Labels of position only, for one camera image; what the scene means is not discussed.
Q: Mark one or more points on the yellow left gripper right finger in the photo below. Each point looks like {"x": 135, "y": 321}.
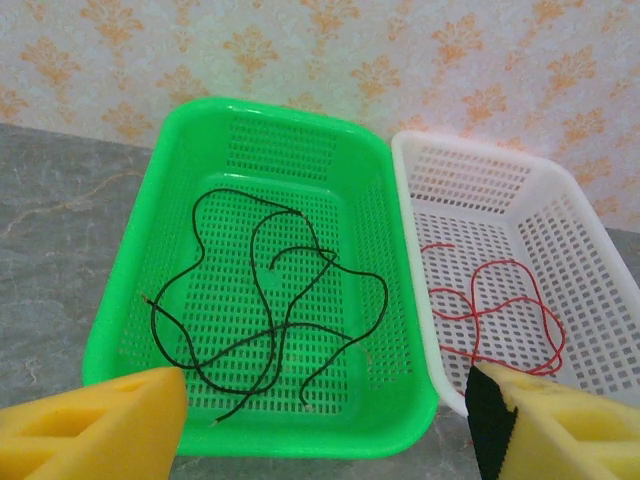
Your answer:
{"x": 560, "y": 430}

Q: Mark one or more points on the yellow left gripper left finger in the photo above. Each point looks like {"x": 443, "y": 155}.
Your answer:
{"x": 100, "y": 420}

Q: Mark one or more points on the white plastic basket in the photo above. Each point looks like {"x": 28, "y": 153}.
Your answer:
{"x": 575, "y": 210}

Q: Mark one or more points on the green plastic basket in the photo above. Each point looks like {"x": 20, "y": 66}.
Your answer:
{"x": 370, "y": 200}

